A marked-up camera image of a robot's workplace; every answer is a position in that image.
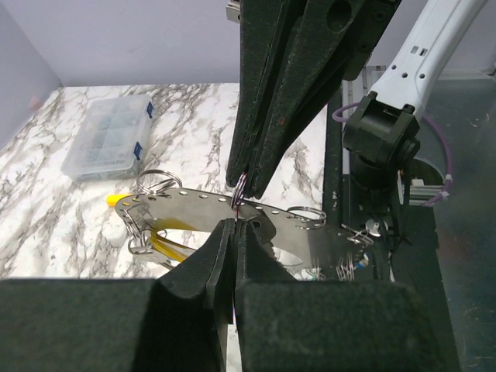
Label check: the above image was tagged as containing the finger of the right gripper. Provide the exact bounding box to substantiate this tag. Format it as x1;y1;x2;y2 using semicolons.
226;1;307;190
247;0;400;196

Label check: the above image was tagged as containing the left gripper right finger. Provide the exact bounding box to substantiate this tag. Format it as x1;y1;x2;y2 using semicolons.
233;226;460;371

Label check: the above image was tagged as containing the clear plastic screw box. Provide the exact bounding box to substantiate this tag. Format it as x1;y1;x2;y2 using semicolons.
61;94;155;181

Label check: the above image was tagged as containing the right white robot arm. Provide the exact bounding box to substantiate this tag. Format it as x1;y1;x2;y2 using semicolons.
226;0;484;198

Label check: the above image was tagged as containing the yellow handled screwdriver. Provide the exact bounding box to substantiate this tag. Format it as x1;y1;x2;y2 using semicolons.
105;194;133;207

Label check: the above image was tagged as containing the yellow key tag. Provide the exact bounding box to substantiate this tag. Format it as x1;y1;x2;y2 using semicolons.
149;218;198;263

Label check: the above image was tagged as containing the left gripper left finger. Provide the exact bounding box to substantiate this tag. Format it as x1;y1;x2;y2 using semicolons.
1;219;234;371

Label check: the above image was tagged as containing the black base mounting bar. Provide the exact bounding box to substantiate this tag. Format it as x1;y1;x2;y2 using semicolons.
322;92;448;317

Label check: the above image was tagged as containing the large grey metal keyring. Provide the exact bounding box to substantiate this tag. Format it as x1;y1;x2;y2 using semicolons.
114;170;374;281

